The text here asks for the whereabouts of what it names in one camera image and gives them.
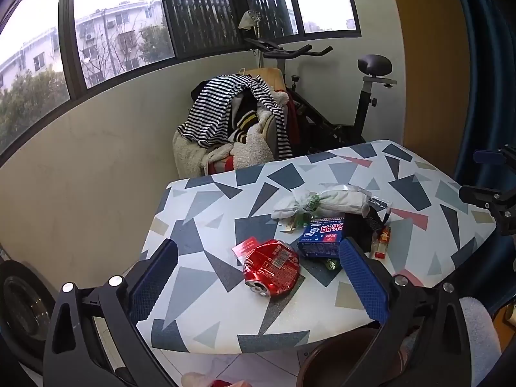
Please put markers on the cream fleece blanket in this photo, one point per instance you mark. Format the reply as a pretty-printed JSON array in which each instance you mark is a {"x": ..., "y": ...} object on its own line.
[{"x": 246, "y": 149}]

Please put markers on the small red bottle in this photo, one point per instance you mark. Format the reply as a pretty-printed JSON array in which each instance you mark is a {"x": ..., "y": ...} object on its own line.
[{"x": 381, "y": 244}]

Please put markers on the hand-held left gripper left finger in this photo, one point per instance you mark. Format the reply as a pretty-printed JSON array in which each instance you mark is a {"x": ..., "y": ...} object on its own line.
[{"x": 155, "y": 274}]

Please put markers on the wooden panel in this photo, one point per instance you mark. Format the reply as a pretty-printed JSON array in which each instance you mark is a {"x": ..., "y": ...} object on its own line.
[{"x": 431, "y": 68}]

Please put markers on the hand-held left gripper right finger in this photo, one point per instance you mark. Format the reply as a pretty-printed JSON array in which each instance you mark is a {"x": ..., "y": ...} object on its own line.
[{"x": 363, "y": 278}]

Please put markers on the geometric patterned ironing board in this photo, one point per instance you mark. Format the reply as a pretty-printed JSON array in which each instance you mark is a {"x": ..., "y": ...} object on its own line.
[{"x": 242, "y": 209}]

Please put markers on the black garment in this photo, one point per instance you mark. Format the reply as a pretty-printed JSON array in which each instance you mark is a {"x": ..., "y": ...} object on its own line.
[{"x": 199, "y": 88}]

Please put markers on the tan chair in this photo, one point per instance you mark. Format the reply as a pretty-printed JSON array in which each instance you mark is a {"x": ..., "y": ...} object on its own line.
[{"x": 270, "y": 76}]

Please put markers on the dark lattice window screen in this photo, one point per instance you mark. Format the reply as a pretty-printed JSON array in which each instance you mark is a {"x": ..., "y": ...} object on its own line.
[{"x": 193, "y": 8}]

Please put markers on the black exercise bike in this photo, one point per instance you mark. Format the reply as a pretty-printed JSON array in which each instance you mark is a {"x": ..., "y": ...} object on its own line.
[{"x": 363, "y": 100}]

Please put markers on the black sweater with yellow stripes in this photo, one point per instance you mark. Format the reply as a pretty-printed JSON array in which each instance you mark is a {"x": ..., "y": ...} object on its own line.
[{"x": 242, "y": 119}]

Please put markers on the green tree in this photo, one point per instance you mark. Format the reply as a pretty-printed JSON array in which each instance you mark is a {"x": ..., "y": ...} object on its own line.
[{"x": 28, "y": 105}]

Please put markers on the beige plastic bag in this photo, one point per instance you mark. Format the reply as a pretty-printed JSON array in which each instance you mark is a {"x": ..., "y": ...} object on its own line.
[{"x": 246, "y": 19}]

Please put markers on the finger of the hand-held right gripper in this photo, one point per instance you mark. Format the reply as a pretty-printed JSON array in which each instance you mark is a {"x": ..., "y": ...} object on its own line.
[
  {"x": 485, "y": 156},
  {"x": 483, "y": 199}
]

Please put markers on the clear plastic wrapper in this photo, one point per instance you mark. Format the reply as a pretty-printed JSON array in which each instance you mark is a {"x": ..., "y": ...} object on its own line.
[{"x": 379, "y": 205}]

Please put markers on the blue cardboard box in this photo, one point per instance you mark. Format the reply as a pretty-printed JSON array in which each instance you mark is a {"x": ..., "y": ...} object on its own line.
[{"x": 320, "y": 236}]

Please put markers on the person's right leg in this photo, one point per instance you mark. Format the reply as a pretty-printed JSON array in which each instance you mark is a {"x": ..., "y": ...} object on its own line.
[{"x": 479, "y": 342}]

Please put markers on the dark-framed window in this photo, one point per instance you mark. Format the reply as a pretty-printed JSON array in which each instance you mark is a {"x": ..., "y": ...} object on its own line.
[{"x": 121, "y": 28}]

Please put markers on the brown round bin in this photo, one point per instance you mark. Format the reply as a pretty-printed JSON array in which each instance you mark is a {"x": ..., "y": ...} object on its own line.
[{"x": 322, "y": 365}]

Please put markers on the black white striped shirt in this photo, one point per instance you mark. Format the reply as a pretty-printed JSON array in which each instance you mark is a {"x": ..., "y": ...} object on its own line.
[{"x": 209, "y": 109}]

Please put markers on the black pouch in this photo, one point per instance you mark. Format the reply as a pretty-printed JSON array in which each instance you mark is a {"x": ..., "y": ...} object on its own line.
[{"x": 358, "y": 225}]

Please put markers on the red fabric item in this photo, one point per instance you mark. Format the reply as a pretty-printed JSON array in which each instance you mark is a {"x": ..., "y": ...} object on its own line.
[{"x": 225, "y": 383}]

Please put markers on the red paper packet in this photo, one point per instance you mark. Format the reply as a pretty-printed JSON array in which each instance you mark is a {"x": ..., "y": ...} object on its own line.
[{"x": 244, "y": 247}]

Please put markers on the red patterned cloth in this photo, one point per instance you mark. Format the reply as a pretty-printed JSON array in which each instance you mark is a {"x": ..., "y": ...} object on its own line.
[{"x": 219, "y": 164}]

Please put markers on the white apartment building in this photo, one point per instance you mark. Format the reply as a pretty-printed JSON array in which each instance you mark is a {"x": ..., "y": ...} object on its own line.
[{"x": 113, "y": 32}]

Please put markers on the crushed red can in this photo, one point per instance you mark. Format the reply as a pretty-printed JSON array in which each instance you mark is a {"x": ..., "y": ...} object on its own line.
[{"x": 270, "y": 266}]

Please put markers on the red garment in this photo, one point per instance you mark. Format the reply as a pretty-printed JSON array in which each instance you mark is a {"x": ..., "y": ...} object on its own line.
[{"x": 291, "y": 121}]

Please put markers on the white plastic bag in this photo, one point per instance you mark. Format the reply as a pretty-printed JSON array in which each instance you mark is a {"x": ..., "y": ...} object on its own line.
[{"x": 342, "y": 201}]

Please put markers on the small clear wrapper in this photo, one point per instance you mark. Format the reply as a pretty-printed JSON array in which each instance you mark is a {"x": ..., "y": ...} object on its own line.
[{"x": 286, "y": 229}]

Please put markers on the blue curtain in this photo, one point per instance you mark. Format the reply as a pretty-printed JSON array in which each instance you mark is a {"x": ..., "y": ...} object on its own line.
[{"x": 492, "y": 68}]

